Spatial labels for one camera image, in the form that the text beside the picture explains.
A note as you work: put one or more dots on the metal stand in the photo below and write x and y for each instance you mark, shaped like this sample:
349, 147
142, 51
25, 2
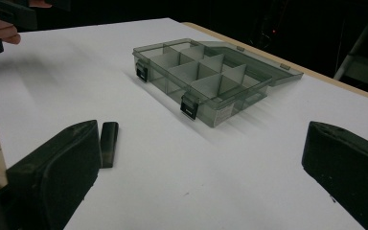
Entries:
359, 54

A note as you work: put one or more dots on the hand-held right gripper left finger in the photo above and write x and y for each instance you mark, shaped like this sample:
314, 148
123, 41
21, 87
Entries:
54, 172

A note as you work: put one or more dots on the small black rectangular block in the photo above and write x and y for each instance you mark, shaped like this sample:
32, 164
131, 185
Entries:
109, 145

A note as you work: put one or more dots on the clear grey compartment organizer box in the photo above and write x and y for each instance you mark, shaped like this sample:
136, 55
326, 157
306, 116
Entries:
204, 80

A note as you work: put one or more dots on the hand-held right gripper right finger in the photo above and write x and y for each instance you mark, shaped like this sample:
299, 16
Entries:
348, 166

